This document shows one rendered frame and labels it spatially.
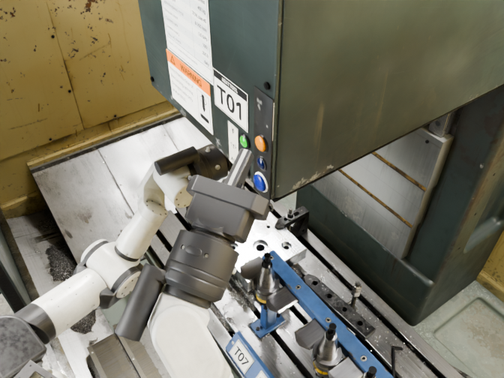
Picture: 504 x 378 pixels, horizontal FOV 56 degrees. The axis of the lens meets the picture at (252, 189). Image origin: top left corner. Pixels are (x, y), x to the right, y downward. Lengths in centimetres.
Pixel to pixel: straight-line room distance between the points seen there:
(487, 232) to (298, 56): 129
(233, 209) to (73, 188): 156
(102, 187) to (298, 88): 157
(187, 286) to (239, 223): 10
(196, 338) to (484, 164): 96
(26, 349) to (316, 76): 73
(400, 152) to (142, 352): 103
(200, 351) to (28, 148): 163
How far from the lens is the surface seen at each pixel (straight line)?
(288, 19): 61
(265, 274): 112
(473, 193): 142
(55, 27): 195
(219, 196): 64
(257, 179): 76
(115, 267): 113
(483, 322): 205
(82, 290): 112
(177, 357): 60
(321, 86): 70
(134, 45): 208
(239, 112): 75
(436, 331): 194
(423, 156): 140
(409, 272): 172
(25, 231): 224
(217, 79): 78
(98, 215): 208
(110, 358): 171
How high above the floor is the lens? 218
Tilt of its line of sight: 44 degrees down
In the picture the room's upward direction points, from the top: straight up
